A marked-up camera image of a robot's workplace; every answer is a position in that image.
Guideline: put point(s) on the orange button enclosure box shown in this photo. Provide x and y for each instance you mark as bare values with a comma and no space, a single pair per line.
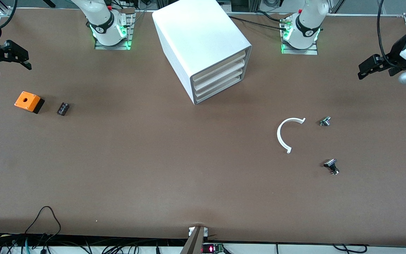
26,100

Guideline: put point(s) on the brown camera mount post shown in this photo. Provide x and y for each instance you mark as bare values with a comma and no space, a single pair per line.
194,243

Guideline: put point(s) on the white curved plastic arc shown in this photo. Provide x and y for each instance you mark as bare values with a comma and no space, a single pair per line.
278,135

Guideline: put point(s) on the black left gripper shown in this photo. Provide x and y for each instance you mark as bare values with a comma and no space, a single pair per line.
395,49

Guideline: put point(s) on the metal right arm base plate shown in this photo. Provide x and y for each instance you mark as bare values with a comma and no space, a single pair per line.
113,47

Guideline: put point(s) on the white lowest cabinet drawer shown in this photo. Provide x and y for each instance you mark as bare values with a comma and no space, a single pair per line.
219,85

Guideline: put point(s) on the small metal bolt lower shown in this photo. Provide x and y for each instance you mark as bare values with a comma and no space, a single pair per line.
330,163

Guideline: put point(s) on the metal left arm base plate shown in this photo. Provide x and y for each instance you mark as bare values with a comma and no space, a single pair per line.
301,51

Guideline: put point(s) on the white drawer cabinet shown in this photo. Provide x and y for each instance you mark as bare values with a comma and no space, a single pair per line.
196,31

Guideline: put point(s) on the small metal bolt upper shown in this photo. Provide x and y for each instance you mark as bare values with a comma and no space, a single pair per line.
325,121

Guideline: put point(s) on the small metal bolt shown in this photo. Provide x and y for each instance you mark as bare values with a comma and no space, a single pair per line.
325,121
330,163

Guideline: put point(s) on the white highest cabinet drawer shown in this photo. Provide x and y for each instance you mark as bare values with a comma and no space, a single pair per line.
219,68

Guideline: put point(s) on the circuit board with red light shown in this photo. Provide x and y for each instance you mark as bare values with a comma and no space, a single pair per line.
211,248

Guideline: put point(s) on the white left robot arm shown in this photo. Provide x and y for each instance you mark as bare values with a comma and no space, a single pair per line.
307,31

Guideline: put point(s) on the small black contact block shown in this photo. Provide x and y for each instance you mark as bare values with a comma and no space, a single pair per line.
63,108

